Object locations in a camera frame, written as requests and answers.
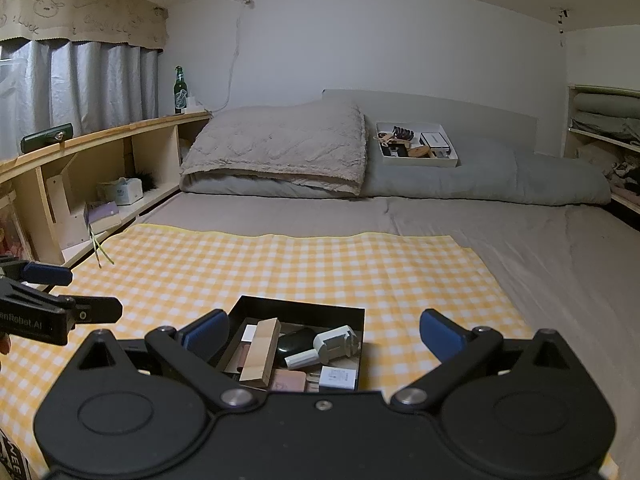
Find grey curtain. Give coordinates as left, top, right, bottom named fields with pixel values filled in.
left=0, top=37, right=161, bottom=161

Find green stems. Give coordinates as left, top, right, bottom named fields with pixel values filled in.
left=89, top=225, right=116, bottom=267

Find folded grey bedding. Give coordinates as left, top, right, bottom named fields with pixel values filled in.
left=572, top=91, right=640, bottom=133

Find pink lipstick tube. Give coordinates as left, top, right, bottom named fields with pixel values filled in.
left=231, top=344, right=253, bottom=373

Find pink power bank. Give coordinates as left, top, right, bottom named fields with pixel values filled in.
left=270, top=369, right=308, bottom=393

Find white tissue box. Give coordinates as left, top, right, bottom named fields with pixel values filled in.
left=97, top=178, right=145, bottom=206

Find beige printed valance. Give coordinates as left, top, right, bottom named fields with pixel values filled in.
left=0, top=0, right=169, bottom=52

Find black oval case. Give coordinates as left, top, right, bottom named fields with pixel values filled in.
left=276, top=327, right=317, bottom=358

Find purple small box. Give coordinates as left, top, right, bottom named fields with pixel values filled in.
left=84, top=201, right=122, bottom=233

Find black shallow box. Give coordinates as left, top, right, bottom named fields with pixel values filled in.
left=209, top=295, right=367, bottom=393

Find white tray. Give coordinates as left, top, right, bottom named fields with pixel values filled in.
left=375, top=121, right=460, bottom=168

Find green glasses case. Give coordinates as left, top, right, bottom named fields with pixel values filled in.
left=20, top=122, right=75, bottom=155

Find black white patterned cloth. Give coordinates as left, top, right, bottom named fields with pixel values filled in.
left=0, top=430, right=33, bottom=480

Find wooden stand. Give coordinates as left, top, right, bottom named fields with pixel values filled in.
left=44, top=152, right=93, bottom=251

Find grey headboard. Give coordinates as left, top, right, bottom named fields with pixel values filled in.
left=321, top=88, right=538, bottom=156

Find yellow checked mat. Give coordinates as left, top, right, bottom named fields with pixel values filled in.
left=0, top=223, right=618, bottom=480

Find wooden shelf unit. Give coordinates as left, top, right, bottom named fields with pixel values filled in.
left=0, top=110, right=213, bottom=268

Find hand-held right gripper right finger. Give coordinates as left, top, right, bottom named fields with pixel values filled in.
left=389, top=308, right=577, bottom=413

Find white cable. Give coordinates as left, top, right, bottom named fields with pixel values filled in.
left=207, top=0, right=251, bottom=112

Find beige textured blanket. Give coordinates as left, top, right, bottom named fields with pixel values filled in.
left=179, top=99, right=368, bottom=197

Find wooden block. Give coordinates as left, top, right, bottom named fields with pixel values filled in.
left=239, top=318, right=281, bottom=386

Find white selfie stick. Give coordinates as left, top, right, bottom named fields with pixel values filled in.
left=284, top=325, right=362, bottom=368

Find white wardrobe shelf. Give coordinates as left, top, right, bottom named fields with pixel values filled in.
left=562, top=84, right=640, bottom=216

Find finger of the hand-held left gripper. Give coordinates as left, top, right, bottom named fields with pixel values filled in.
left=0, top=280, right=123, bottom=326
left=0, top=256, right=73, bottom=286

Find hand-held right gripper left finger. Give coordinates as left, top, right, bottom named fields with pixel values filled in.
left=74, top=308, right=259, bottom=409

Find green glass bottle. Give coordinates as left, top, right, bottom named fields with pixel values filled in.
left=173, top=65, right=188, bottom=115

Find white plug charger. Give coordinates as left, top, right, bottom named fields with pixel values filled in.
left=319, top=365, right=358, bottom=392

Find doll in clear case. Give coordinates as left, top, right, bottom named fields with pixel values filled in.
left=0, top=190, right=26, bottom=261

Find grey duvet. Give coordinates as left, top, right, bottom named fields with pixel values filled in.
left=179, top=132, right=612, bottom=207

